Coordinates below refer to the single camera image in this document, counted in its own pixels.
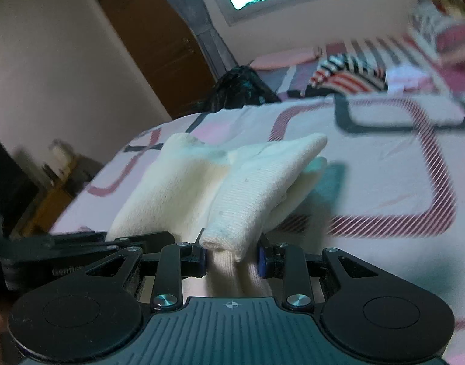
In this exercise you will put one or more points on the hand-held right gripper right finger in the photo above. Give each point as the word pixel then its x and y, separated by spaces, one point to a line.
pixel 261 262

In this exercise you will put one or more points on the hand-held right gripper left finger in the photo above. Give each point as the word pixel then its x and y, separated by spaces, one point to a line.
pixel 203 261

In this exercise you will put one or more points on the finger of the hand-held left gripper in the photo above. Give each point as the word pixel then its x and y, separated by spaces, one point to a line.
pixel 148 239

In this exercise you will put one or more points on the cream knit garment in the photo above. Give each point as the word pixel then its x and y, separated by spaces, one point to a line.
pixel 232 190

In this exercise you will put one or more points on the wooden nightstand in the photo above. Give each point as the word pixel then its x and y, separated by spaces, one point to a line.
pixel 46 201

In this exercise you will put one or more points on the dark furniture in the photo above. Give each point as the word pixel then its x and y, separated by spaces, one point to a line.
pixel 8 186

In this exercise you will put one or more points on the white jar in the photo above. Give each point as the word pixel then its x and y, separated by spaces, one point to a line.
pixel 60 156

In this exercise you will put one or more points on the pink patterned bedsheet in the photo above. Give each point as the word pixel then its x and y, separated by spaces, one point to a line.
pixel 369 182

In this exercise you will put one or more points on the black plastic bag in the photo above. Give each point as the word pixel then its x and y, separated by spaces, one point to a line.
pixel 238 87

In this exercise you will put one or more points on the brown wooden door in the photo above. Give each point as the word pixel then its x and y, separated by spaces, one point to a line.
pixel 152 38

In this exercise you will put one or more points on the pink pillow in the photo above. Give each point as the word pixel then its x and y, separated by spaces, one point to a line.
pixel 285 59

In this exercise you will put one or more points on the red navy striped garment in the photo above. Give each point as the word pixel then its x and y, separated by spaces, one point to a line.
pixel 346 71

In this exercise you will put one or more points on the grey curtain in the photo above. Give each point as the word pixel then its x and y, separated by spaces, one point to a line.
pixel 202 15

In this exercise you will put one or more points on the printed blanket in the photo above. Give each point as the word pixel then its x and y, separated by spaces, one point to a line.
pixel 445 26

